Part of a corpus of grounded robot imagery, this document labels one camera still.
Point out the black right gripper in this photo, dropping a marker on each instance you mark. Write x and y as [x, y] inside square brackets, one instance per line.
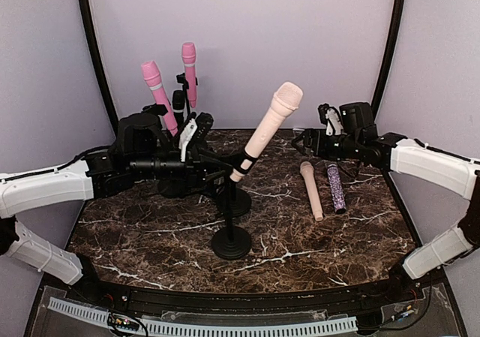
[310, 133]

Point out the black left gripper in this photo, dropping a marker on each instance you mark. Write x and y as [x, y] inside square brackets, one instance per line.
[195, 166]

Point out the beige microphone round head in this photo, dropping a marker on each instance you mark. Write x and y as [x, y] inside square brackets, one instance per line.
[307, 172]

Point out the tall beige microphone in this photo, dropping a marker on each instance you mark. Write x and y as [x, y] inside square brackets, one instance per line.
[284, 102]

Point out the purple rhinestone microphone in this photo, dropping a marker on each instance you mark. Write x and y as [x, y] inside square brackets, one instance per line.
[336, 188]

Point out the round-base stand of tall beige mic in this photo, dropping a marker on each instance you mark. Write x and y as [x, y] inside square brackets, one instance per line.
[231, 242]

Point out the black clip mic stand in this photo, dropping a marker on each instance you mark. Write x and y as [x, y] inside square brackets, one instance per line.
[153, 111]

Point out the pink microphone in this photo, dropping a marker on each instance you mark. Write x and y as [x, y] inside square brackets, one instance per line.
[189, 57]
[152, 76]

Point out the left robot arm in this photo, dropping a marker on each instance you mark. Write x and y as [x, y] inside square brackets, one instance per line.
[142, 151]

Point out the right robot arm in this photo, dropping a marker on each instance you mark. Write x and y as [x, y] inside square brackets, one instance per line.
[350, 133]

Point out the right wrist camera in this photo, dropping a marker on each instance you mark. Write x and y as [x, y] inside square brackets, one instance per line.
[330, 117]

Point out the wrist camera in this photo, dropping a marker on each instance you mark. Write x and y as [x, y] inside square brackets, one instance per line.
[330, 117]
[194, 131]

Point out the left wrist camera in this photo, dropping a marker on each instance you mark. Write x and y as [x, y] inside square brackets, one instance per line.
[194, 131]

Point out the black front rail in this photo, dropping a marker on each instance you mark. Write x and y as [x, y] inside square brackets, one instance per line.
[139, 301]

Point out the white slotted cable duct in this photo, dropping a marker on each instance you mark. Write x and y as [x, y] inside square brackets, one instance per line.
[190, 324]

